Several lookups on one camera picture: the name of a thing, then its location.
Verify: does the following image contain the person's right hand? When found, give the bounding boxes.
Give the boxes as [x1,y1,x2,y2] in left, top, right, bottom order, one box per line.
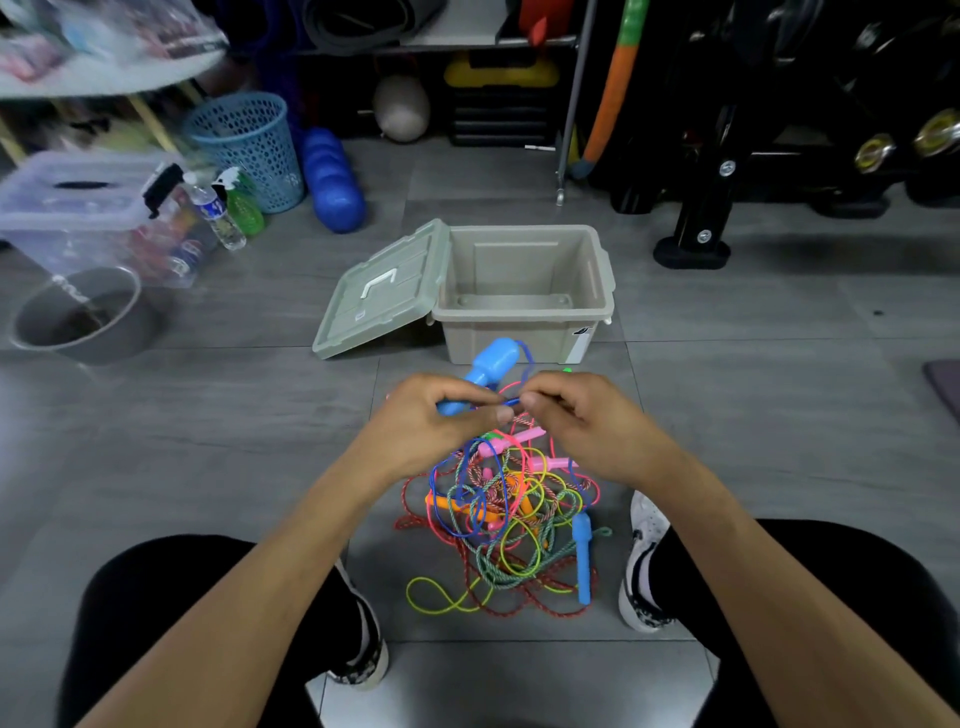
[517,369,680,496]

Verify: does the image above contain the person's left hand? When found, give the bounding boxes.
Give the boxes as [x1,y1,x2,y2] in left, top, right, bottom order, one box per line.
[341,372,519,493]

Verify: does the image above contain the pile of colourful jump ropes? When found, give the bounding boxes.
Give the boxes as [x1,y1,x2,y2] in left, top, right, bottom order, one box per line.
[393,367,613,619]

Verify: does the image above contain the blue-handled jump rope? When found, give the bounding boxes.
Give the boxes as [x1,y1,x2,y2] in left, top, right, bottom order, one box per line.
[427,337,601,607]

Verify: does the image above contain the grey plastic storage box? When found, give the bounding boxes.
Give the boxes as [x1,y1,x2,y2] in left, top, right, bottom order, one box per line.
[431,224,618,367]

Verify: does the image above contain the person's right forearm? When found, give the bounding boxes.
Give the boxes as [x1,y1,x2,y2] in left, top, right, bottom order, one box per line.
[637,464,960,728]

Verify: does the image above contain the person's left forearm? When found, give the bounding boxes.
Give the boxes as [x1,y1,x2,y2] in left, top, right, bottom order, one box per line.
[74,461,399,728]

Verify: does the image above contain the grey-green box lid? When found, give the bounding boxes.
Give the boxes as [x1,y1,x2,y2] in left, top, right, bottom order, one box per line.
[311,218,453,361]

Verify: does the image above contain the person's right leg black trousers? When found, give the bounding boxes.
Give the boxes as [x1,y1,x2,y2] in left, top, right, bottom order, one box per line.
[648,518,960,728]

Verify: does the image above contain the person's leg black trousers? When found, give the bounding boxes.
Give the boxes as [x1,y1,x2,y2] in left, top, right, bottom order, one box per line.
[648,518,960,728]
[56,533,369,728]

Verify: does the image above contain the person's left leg black trousers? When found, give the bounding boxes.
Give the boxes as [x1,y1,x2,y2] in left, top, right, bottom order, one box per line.
[56,533,369,728]

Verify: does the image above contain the white right shoe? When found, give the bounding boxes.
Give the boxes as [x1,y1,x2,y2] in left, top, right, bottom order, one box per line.
[617,489,676,635]

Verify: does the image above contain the white shoe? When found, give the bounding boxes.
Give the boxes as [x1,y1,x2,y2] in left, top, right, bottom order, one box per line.
[326,558,391,690]
[617,489,676,635]

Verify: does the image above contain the white left shoe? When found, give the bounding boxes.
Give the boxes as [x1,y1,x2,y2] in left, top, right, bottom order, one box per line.
[326,558,391,690]

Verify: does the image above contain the black dumbbell rack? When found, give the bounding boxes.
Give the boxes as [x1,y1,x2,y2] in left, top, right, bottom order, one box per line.
[592,0,960,271]

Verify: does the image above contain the green spray bottle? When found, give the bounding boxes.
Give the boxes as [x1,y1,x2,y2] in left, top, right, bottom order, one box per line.
[213,166,266,238]

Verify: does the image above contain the clear water bottle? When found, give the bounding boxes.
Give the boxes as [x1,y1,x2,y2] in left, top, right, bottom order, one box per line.
[182,172,247,253]

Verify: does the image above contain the grey metal bowl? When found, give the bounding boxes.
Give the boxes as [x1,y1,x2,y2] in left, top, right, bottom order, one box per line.
[8,266,163,367]

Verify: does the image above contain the beige exercise ball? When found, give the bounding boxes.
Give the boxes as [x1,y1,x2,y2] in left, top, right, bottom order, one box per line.
[372,74,432,144]

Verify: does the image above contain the light blue mesh basket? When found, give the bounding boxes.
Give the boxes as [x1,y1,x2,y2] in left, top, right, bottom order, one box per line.
[182,91,305,215]

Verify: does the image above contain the orange and green foam stick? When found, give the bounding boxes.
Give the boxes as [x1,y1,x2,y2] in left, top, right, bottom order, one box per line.
[567,0,651,181]

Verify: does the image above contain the purple floor mat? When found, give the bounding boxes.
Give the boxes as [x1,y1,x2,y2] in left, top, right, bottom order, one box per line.
[922,359,960,425]

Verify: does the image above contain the black dumbbell gold end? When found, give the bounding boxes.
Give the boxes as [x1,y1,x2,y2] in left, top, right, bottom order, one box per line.
[854,133,898,175]
[912,108,960,159]

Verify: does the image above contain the clear plastic lidded bin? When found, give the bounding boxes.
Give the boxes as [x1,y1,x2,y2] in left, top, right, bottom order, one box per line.
[0,149,219,290]

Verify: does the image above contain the rolled grey yoga mat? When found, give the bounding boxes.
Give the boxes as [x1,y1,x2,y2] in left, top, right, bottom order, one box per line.
[302,0,449,58]

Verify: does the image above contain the red boxing glove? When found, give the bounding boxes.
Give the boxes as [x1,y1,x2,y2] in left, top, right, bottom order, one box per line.
[517,0,577,48]

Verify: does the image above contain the clear plastic bag of items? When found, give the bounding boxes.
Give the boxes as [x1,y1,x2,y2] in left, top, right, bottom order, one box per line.
[0,0,230,73]

